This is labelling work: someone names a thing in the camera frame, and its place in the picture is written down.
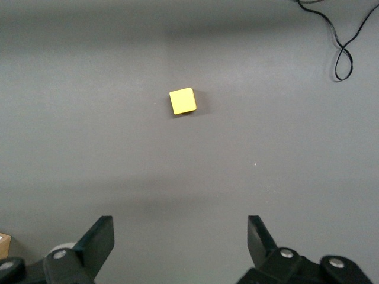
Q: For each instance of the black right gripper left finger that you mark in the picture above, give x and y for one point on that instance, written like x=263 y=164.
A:
x=94 y=242

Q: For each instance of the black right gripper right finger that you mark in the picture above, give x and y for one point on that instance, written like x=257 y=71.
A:
x=260 y=245

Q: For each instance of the yellow cube block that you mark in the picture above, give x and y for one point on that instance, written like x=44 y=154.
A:
x=183 y=101

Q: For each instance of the light wooden drawer cabinet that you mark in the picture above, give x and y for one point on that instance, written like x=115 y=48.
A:
x=5 y=247

